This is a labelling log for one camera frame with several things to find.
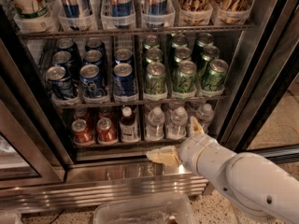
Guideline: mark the green soda can front right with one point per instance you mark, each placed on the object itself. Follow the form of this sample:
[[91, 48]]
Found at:
[[214, 76]]

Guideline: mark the green soda can back right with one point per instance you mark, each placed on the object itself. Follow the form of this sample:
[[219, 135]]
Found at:
[[202, 40]]

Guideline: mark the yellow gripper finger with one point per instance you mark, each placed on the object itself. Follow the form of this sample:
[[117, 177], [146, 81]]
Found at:
[[166, 155], [195, 127]]

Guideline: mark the green soda can front left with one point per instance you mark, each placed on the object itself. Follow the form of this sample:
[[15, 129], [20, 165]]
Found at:
[[155, 78]]

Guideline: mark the blue soda can middle centre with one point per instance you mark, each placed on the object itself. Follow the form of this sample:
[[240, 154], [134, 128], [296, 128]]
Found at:
[[93, 56]]

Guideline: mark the orange soda can back left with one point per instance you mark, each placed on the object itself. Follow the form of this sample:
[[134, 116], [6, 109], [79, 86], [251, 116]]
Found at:
[[82, 113]]

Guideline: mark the stainless steel fridge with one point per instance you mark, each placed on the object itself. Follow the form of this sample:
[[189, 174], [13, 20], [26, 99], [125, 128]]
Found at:
[[263, 58]]

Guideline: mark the blue silver energy drink left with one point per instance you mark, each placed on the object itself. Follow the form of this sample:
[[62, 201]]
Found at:
[[77, 8]]

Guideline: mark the brown tea bottle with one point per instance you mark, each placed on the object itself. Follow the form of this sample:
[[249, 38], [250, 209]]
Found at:
[[128, 125]]

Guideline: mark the green soda can middle left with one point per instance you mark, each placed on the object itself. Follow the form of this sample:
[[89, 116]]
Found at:
[[154, 55]]

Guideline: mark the clear water bottle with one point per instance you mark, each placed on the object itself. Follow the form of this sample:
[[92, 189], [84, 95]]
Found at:
[[204, 115], [176, 126], [155, 124]]

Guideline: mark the blue soda can back centre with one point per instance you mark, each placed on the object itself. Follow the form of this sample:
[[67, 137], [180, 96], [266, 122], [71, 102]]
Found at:
[[95, 44]]

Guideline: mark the green soda can middle centre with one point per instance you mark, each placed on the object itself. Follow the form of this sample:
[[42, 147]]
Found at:
[[182, 54]]

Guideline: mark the blue soda can middle left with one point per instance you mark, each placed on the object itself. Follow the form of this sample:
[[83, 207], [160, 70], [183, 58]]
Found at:
[[65, 59]]

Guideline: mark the blue soda can front right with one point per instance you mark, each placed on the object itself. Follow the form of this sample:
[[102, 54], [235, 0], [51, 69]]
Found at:
[[124, 80]]

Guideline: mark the orange soda can front left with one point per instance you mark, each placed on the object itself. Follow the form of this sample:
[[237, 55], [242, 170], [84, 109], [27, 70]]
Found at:
[[82, 133]]

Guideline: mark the blue soda can front left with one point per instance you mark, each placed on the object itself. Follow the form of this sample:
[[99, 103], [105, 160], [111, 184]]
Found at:
[[61, 83]]

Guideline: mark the blue soda can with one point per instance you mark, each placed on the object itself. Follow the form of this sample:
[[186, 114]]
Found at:
[[124, 80], [123, 56], [68, 46], [61, 83], [93, 81], [95, 44], [93, 56], [65, 59]]

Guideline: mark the green soda can back centre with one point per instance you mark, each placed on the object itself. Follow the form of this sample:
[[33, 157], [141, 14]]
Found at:
[[178, 40]]

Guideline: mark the blue soda can back left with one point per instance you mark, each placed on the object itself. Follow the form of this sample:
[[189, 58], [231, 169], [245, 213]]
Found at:
[[68, 46]]

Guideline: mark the green soda can middle right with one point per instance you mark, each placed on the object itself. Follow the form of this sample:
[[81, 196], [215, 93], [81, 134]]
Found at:
[[208, 53]]

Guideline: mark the clear plastic bin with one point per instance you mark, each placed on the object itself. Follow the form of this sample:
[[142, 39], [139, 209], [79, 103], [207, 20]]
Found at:
[[151, 209]]

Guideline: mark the green soda can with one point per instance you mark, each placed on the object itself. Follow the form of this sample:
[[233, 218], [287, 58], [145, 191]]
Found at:
[[151, 41], [155, 78], [214, 76], [178, 40], [202, 40], [208, 53], [182, 54], [154, 55], [184, 77]]

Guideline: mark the green soda can front middle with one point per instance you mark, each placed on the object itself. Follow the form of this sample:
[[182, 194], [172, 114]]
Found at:
[[184, 77]]

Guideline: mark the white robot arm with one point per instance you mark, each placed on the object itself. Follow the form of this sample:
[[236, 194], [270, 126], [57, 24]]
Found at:
[[257, 186]]

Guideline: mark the blue soda can front middle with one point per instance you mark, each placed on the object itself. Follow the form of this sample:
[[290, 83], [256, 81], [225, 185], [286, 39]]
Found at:
[[93, 81]]

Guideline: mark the orange soda can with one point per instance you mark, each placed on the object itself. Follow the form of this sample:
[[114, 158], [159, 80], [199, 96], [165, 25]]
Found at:
[[82, 113], [82, 133], [106, 132], [105, 112]]

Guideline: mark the blue soda can middle right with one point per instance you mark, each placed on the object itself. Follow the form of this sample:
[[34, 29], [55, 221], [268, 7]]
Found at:
[[123, 56]]

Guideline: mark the green soda can back left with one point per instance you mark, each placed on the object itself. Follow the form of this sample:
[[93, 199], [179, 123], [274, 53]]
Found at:
[[151, 41]]

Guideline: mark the orange soda can back right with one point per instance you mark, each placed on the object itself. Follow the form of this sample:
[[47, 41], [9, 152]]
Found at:
[[105, 112]]

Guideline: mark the orange soda can front right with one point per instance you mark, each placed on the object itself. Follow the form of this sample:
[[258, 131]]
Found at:
[[106, 132]]

